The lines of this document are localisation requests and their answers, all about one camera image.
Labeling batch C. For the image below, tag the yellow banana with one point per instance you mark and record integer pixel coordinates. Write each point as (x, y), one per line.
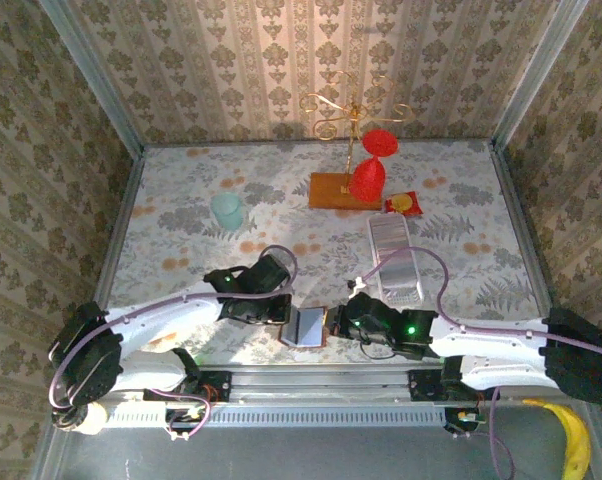
(576, 440)

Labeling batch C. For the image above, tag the teal textured glass cup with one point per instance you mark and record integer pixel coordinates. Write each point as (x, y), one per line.
(227, 212)

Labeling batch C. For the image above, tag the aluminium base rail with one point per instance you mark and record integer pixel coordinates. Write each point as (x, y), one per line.
(321, 385)

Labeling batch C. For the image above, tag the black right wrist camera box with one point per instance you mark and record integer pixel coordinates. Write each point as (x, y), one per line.
(371, 310)

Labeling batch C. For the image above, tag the aluminium table edge rail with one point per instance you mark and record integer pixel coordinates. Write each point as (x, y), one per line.
(126, 210)
(516, 215)

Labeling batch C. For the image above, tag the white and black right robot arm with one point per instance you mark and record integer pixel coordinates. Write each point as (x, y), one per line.
(491, 350)

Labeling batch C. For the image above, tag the red goblet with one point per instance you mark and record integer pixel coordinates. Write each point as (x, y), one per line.
(367, 180)

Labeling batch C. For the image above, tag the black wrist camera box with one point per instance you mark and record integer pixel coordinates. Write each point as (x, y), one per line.
(268, 272)
(371, 310)

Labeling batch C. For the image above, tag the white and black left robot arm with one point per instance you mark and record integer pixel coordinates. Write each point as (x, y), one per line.
(166, 320)

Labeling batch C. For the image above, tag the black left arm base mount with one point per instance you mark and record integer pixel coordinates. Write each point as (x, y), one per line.
(216, 385)

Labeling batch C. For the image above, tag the red snack packet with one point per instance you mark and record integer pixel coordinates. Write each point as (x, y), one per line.
(403, 204)

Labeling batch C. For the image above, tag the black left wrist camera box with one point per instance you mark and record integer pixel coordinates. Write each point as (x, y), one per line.
(268, 272)

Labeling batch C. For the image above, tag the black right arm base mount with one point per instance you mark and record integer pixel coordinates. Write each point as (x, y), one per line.
(426, 385)

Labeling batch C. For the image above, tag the aluminium corner post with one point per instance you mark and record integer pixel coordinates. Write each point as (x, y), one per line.
(536, 75)
(91, 75)

